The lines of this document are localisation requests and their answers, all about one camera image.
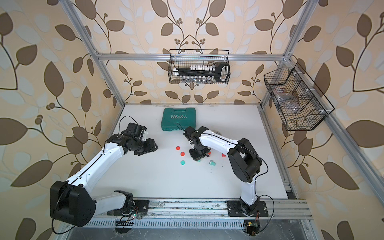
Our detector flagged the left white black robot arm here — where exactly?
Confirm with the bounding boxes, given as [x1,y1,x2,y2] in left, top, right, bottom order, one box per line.
[50,134,159,227]

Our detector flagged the centre black wire basket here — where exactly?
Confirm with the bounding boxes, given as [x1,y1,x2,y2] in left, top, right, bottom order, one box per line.
[168,49,231,85]

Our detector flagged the green plastic tool case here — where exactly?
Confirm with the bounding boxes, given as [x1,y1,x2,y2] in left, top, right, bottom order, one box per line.
[161,108,197,132]

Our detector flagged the right black wire basket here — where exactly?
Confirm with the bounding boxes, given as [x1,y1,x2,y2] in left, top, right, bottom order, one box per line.
[264,63,335,131]

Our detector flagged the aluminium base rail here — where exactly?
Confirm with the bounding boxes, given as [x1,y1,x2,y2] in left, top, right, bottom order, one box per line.
[85,197,313,230]

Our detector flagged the plastic bag in basket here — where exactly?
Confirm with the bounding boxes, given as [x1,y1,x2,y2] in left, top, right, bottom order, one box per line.
[274,88,300,112]

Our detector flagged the black wire basket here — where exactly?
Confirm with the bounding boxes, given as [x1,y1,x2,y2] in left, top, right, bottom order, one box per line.
[264,63,335,131]
[168,49,231,85]

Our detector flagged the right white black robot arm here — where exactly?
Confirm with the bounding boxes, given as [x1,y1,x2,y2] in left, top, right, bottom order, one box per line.
[184,127,269,218]

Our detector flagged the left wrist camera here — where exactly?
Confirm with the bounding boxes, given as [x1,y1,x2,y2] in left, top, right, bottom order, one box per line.
[123,123,148,141]

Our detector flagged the black white tool in basket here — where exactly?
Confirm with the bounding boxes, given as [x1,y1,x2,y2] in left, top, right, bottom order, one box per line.
[170,62,231,84]

